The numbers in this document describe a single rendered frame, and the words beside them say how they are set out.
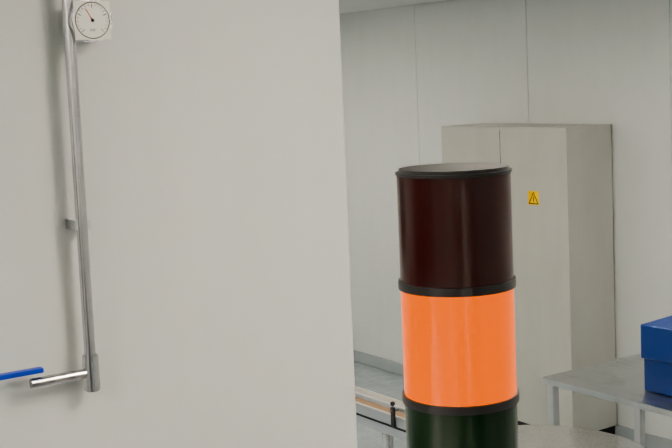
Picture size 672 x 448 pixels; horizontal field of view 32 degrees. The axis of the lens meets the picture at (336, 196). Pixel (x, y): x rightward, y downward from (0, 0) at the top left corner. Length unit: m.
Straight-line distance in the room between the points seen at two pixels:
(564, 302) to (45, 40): 5.85
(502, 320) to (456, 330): 0.02
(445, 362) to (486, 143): 7.35
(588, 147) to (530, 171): 0.40
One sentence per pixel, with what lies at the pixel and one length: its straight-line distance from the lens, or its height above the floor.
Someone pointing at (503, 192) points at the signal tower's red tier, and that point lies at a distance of 0.49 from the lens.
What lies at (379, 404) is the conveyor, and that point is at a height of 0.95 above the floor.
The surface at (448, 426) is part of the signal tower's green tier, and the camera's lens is 0.50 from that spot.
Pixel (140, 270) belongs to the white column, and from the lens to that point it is 1.99.
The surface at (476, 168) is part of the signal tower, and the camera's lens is 0.49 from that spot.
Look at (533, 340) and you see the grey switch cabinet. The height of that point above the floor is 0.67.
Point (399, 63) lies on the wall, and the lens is 9.22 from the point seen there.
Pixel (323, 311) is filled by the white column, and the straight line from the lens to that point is 2.18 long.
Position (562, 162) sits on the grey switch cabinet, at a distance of 7.34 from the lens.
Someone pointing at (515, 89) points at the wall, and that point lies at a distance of 8.22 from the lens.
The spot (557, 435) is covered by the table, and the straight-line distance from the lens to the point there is 4.90.
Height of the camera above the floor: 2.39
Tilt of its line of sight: 6 degrees down
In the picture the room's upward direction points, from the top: 2 degrees counter-clockwise
